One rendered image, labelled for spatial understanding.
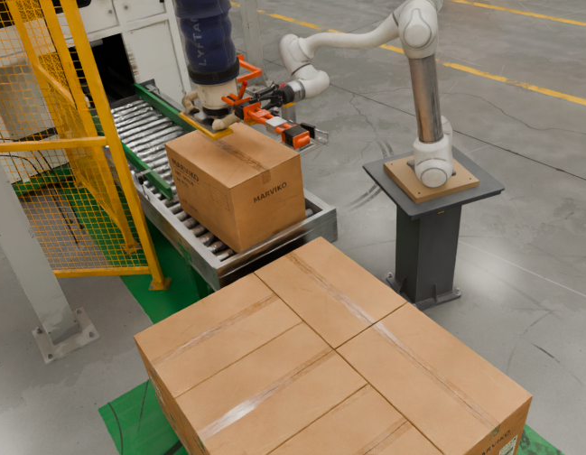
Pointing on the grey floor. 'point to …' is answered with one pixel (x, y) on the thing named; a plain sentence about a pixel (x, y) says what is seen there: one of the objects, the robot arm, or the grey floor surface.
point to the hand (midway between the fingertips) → (249, 109)
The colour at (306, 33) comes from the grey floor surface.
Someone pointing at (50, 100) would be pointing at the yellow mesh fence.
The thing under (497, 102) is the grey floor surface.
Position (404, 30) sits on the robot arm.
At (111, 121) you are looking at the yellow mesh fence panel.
